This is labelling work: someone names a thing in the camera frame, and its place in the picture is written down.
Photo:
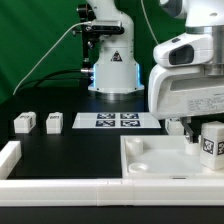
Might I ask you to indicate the white left fence piece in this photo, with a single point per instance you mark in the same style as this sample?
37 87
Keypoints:
9 156

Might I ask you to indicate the white square tabletop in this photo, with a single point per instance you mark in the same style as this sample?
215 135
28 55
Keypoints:
163 157

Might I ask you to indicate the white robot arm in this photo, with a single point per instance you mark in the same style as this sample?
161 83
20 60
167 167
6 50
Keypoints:
116 73

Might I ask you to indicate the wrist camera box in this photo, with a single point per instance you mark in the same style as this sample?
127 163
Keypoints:
184 50

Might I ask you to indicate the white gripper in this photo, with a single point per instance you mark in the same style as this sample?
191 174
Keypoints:
184 92

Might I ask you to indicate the white front fence bar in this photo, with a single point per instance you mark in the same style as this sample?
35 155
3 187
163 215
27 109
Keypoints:
115 192

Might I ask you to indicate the white marker sheet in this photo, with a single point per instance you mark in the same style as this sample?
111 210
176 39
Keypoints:
116 120

